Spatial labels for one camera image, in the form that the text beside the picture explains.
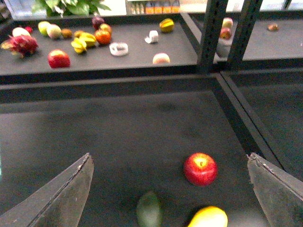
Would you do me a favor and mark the small red-yellow apple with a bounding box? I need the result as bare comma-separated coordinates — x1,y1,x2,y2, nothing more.
99,23,112,34

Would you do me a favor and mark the front yellow starfruit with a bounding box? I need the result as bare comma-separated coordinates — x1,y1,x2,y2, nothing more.
71,38,87,54

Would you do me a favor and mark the white round fruit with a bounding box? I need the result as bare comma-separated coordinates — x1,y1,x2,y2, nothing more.
12,27,31,37

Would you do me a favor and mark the yellow mango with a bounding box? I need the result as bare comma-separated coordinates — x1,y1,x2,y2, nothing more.
188,206,228,227

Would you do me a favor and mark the pomegranate on neighbouring shelf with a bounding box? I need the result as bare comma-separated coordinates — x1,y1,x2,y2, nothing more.
219,27,232,40

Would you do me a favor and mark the green avocado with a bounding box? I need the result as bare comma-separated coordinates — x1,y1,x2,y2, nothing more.
136,191,163,227

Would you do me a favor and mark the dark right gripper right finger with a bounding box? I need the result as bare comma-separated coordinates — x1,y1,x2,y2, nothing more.
247,153,303,227

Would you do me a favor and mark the pale peach fruit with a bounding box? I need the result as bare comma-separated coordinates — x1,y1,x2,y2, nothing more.
152,53,170,64

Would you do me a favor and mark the far yellow starfruit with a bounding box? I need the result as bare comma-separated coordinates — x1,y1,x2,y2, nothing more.
159,18,175,33

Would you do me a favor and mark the pink dragon fruit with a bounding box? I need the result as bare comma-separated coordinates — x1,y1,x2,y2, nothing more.
0,35,38,58

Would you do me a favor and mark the small white tape roll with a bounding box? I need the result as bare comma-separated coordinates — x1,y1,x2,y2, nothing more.
144,30,159,44

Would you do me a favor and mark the brown fruit far shelf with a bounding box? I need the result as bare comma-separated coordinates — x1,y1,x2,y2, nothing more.
267,23,279,32

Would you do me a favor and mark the white foam net ring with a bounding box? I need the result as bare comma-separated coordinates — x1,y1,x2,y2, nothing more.
109,42,129,57

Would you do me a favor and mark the dark purple passion fruit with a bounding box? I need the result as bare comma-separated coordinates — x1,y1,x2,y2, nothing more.
91,16,105,30

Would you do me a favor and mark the orange persimmon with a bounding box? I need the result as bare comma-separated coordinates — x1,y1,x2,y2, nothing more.
94,30,111,45

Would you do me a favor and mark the peach on neighbouring shelf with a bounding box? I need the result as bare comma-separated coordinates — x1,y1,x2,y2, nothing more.
222,17,233,29

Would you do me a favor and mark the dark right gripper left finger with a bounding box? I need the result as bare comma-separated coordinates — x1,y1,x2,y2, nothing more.
0,153,94,227

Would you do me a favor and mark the green potted plant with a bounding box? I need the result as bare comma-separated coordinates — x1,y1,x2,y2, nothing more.
31,0,111,17

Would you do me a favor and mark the green apple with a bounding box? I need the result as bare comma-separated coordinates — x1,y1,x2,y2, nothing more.
38,21,50,37

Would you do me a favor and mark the red apple on lower shelf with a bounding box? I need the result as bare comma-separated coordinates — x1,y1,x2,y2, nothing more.
183,153,218,186

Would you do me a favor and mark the rear yellow starfruit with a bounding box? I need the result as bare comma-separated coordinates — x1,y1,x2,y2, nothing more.
80,32,96,47

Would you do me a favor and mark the pale green melon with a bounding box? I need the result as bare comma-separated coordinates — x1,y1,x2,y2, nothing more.
46,24,62,39

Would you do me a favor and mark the large red apple upper shelf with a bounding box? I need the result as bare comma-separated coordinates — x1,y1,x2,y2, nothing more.
48,49,71,69

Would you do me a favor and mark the black shelf upright post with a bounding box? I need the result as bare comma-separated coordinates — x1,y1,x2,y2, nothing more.
197,0,228,74

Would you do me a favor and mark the brown kiwi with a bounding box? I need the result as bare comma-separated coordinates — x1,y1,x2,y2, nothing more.
62,28,73,39
74,30,84,38

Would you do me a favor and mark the yellow starfruit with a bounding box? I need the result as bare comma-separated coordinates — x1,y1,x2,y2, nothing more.
71,38,87,54
80,32,96,47
159,18,175,33

